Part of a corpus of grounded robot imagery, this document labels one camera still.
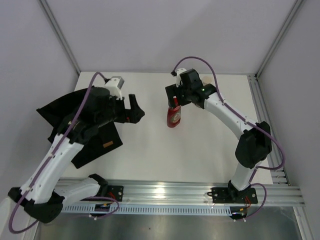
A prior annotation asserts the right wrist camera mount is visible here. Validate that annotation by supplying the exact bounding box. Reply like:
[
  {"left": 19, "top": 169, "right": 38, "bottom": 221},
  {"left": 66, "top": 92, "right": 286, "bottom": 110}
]
[{"left": 170, "top": 68, "right": 187, "bottom": 88}]

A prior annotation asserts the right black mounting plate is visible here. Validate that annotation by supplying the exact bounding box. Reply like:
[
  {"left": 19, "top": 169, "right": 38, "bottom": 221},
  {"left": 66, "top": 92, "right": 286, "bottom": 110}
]
[{"left": 206, "top": 186, "right": 258, "bottom": 204}]

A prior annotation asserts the black canvas bag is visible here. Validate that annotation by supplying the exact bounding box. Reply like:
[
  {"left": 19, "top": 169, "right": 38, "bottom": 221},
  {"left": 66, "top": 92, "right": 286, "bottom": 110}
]
[{"left": 36, "top": 88, "right": 123, "bottom": 169}]

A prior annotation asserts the red dish soap bottle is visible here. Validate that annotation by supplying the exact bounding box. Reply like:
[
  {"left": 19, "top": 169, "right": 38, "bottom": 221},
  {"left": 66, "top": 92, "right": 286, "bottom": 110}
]
[{"left": 166, "top": 96, "right": 181, "bottom": 128}]

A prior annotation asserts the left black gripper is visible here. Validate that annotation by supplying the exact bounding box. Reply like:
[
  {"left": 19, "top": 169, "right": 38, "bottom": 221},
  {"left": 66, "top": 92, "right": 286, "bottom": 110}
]
[{"left": 96, "top": 93, "right": 145, "bottom": 128}]

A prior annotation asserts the right frame post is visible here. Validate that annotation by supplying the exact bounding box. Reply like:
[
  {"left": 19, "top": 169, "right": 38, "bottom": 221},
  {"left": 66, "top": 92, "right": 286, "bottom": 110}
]
[{"left": 255, "top": 0, "right": 306, "bottom": 79}]

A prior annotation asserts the frame post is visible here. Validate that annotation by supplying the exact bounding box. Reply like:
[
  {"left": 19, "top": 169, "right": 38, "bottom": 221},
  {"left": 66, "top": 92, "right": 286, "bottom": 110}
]
[
  {"left": 37, "top": 0, "right": 81, "bottom": 76},
  {"left": 255, "top": 0, "right": 306, "bottom": 79}
]

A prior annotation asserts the slotted cable duct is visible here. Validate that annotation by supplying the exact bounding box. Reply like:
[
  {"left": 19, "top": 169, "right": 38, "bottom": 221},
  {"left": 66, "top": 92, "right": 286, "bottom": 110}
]
[{"left": 62, "top": 203, "right": 232, "bottom": 216}]

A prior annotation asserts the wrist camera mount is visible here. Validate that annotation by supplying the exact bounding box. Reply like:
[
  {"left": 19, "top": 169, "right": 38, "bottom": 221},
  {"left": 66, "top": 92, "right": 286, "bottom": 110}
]
[
  {"left": 170, "top": 68, "right": 187, "bottom": 88},
  {"left": 104, "top": 76, "right": 125, "bottom": 100}
]

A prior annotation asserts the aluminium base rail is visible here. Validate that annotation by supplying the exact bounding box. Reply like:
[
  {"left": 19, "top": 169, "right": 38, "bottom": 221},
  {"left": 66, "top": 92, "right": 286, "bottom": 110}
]
[{"left": 54, "top": 176, "right": 307, "bottom": 207}]

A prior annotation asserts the black mounting plate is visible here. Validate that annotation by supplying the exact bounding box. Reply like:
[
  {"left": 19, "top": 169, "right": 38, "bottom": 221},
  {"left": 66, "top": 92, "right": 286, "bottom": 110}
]
[
  {"left": 105, "top": 185, "right": 124, "bottom": 202},
  {"left": 206, "top": 186, "right": 258, "bottom": 204}
]

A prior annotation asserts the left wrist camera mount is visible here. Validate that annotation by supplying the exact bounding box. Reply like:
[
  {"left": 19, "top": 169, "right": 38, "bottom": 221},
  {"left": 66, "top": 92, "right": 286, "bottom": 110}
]
[{"left": 104, "top": 76, "right": 125, "bottom": 100}]

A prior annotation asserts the left frame post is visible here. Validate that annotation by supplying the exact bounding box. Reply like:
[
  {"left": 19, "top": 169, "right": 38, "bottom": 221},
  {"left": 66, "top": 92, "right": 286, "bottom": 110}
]
[{"left": 37, "top": 0, "right": 81, "bottom": 76}]

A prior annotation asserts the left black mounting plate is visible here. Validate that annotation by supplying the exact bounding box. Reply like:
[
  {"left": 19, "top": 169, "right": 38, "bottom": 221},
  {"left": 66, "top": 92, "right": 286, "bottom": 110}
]
[{"left": 105, "top": 185, "right": 124, "bottom": 202}]

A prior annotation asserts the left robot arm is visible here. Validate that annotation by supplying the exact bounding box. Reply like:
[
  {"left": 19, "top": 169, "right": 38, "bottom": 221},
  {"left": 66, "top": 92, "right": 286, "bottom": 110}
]
[{"left": 8, "top": 86, "right": 145, "bottom": 224}]

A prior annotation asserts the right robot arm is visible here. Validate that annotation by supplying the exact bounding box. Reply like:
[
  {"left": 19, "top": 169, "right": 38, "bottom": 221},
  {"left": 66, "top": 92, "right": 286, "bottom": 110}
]
[{"left": 165, "top": 68, "right": 272, "bottom": 203}]

